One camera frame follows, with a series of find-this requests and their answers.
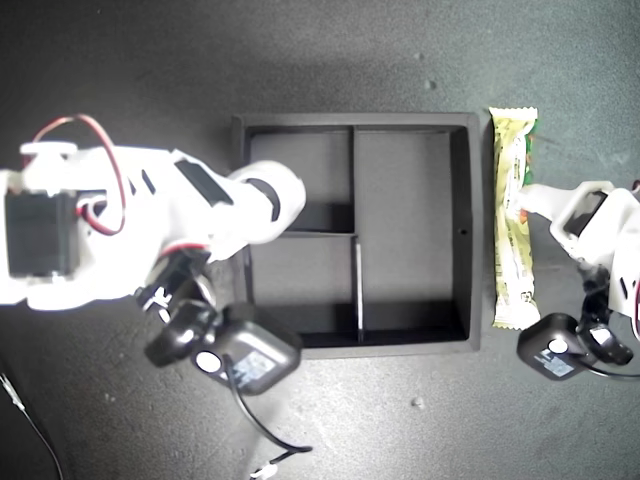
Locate red servo wire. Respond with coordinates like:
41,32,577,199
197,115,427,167
32,113,127,236

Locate thin black wire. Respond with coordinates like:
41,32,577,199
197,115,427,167
0,372,66,480

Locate snack bar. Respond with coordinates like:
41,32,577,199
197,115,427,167
488,106,542,331

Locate black tray with wells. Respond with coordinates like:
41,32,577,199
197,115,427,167
230,112,482,360

